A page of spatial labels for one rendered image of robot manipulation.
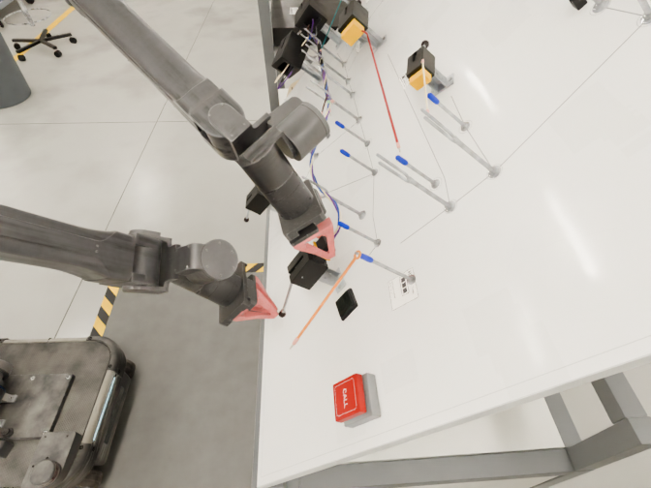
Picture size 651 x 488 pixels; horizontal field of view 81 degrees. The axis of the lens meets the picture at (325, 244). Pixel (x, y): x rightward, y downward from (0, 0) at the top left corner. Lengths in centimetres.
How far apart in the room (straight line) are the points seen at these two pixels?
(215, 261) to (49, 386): 128
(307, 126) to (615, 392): 65
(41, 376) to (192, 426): 58
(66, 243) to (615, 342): 54
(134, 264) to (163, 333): 142
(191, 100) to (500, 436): 82
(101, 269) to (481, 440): 74
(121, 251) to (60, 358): 130
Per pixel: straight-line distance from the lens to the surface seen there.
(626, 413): 81
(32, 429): 172
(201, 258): 53
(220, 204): 245
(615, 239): 44
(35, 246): 49
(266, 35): 144
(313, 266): 62
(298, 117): 53
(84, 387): 171
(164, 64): 62
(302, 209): 55
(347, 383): 55
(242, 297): 62
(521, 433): 94
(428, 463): 87
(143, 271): 57
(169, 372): 188
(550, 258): 46
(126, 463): 182
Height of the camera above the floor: 163
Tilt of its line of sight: 49 degrees down
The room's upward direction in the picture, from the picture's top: straight up
